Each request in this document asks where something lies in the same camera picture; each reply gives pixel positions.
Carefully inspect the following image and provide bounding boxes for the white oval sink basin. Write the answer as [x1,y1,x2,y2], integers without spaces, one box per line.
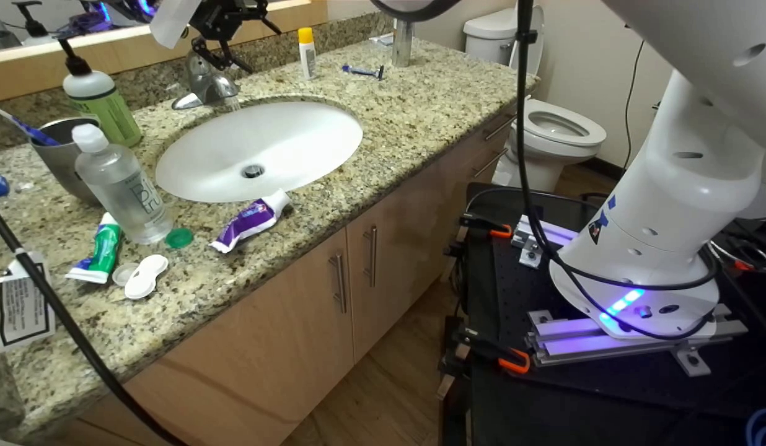
[153,95,366,206]

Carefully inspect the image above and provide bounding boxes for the wooden vanity cabinet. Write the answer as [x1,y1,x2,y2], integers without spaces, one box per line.
[68,100,536,446]

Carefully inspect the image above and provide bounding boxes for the small green cap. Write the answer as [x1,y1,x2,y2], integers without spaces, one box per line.
[164,226,195,253]

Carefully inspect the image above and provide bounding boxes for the metal drawer handle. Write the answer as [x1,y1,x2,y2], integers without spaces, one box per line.
[479,110,516,144]

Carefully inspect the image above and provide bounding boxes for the white bottle with yellow cap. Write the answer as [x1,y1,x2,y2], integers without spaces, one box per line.
[294,25,321,81]

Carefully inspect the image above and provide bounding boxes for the chrome sink faucet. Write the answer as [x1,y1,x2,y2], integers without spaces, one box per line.
[169,51,242,114]

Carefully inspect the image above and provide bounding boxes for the thick black camera cable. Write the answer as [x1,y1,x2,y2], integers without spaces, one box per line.
[0,196,190,446]

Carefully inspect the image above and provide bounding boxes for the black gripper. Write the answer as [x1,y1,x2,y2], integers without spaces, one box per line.
[187,0,283,76]

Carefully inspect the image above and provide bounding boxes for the white toilet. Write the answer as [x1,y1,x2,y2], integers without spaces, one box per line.
[462,5,609,193]

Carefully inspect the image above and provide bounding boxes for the white paper cable tag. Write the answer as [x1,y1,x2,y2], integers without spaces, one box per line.
[0,249,55,356]

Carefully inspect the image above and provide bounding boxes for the metal cabinet door handle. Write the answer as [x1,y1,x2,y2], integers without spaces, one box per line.
[327,247,353,317]
[363,221,382,291]

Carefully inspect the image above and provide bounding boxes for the clear bottle with white cap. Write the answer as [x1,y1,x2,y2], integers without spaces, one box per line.
[70,121,177,249]

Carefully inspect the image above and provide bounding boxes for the grey metal cup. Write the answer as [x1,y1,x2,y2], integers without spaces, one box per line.
[29,114,105,208]

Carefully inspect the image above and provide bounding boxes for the thin black cord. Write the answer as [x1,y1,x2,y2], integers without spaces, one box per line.
[618,36,653,167]

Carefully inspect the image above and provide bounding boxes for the black clamp with orange grip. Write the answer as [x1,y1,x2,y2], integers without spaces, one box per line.
[458,209,516,245]
[447,327,536,379]

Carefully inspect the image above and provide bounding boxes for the blue razor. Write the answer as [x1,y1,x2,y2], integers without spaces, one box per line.
[340,62,387,81]

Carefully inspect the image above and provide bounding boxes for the green pump soap bottle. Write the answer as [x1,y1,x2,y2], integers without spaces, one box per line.
[55,35,146,150]

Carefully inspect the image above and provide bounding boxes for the green toothpaste tube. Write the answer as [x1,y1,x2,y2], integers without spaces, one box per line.
[64,209,126,286]

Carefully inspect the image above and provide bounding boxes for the wood framed mirror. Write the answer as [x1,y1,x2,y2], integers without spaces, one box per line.
[0,0,329,107]

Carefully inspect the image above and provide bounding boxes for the clear round lid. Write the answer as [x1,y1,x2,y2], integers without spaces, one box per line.
[110,260,141,289]

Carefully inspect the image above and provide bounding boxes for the blue toothbrush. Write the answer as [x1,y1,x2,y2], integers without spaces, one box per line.
[0,99,64,147]

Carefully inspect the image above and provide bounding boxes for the black robot table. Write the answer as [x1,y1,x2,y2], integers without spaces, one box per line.
[441,180,766,446]

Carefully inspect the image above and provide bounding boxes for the white floss container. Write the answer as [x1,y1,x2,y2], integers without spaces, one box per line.
[122,253,173,301]

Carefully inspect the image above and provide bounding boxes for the purple toothpaste tube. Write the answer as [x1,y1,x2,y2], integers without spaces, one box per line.
[209,193,294,258]

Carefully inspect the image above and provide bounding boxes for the aluminium mounting rail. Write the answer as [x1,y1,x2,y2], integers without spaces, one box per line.
[511,213,580,271]
[526,306,748,380]

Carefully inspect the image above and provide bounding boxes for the blue cable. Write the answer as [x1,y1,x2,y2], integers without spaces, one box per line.
[743,403,766,446]

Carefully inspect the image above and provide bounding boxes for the silver metal bottle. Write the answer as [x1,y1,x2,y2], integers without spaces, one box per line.
[392,16,416,69]

